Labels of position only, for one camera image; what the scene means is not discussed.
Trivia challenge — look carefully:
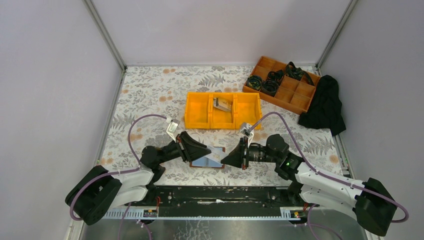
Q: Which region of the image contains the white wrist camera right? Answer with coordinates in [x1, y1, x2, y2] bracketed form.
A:
[239, 122, 254, 147]

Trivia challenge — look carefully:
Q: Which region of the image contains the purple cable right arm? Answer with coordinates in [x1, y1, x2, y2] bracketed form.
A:
[248, 111, 410, 223]

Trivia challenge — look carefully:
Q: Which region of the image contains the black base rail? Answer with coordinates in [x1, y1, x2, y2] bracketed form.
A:
[124, 185, 321, 219]

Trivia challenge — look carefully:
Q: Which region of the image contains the yellow plastic bin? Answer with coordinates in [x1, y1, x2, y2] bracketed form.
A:
[233, 92, 263, 129]
[211, 92, 235, 129]
[184, 92, 212, 129]

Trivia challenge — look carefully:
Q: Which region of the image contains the black cloth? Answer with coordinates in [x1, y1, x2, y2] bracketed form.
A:
[298, 75, 346, 136]

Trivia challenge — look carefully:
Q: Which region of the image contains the loose dark floral tie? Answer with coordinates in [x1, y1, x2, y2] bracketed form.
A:
[285, 61, 315, 86]

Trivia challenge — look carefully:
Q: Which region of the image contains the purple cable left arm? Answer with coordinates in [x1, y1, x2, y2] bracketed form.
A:
[69, 114, 173, 222]

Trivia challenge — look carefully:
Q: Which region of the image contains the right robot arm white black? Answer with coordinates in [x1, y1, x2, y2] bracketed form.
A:
[221, 134, 397, 237]

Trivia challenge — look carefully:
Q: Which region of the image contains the wooden compartment tray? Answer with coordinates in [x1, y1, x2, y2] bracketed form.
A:
[242, 56, 321, 115]

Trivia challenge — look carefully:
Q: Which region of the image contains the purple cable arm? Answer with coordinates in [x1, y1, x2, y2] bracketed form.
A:
[69, 114, 173, 222]
[248, 111, 410, 223]

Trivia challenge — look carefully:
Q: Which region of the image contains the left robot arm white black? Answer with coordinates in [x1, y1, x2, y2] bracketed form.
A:
[65, 131, 212, 225]

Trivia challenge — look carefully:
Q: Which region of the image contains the rolled tie dark orange pattern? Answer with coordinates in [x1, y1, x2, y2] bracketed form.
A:
[266, 69, 285, 85]

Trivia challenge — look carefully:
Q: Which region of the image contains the rolled tie dark brown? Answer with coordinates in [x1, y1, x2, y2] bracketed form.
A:
[261, 80, 279, 97]

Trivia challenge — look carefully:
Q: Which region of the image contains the brown leather card holder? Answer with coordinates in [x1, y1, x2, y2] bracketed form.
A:
[189, 146, 226, 169]

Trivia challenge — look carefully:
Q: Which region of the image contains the silver VIP card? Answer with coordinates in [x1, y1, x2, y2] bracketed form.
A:
[205, 146, 228, 163]

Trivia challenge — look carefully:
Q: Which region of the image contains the rolled tie green yellow pattern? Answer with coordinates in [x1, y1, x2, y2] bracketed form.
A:
[246, 75, 263, 91]

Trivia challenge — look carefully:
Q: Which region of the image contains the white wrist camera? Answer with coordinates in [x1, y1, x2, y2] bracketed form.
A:
[165, 117, 180, 142]
[239, 122, 254, 147]

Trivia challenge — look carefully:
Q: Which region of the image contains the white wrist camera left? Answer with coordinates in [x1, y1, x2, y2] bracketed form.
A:
[165, 117, 180, 142]

